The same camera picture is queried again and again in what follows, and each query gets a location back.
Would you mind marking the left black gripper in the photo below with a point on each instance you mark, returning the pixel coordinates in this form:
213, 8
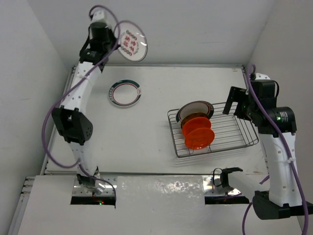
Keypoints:
109, 33

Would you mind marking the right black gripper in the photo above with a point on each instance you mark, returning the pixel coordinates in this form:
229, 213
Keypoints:
238, 94

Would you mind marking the pink plate red characters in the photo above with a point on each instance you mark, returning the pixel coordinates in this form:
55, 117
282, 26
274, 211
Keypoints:
131, 40

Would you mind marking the green rimmed white plate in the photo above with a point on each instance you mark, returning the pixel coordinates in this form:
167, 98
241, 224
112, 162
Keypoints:
124, 93

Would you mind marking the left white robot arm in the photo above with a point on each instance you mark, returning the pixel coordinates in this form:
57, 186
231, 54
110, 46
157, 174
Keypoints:
70, 118

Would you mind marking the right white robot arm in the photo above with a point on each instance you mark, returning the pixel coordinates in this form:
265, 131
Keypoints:
276, 128

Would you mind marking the dark green rimmed plate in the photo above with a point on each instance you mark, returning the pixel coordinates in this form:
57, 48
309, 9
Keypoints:
195, 107

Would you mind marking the yellow brown plate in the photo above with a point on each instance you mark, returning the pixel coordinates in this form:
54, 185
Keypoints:
191, 116

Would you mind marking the orange plastic plate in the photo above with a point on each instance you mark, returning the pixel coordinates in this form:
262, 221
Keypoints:
199, 138
195, 123

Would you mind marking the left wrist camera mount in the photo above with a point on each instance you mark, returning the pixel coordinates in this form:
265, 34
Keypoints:
99, 16

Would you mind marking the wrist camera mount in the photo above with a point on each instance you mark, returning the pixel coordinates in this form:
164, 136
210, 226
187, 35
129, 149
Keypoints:
260, 76
99, 16

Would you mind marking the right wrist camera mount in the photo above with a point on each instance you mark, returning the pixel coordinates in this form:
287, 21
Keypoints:
260, 76

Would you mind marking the metal wire dish rack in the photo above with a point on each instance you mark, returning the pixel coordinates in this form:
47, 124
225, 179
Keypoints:
231, 133

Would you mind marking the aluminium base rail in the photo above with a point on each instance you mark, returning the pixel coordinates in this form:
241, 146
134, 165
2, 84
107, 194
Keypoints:
156, 182

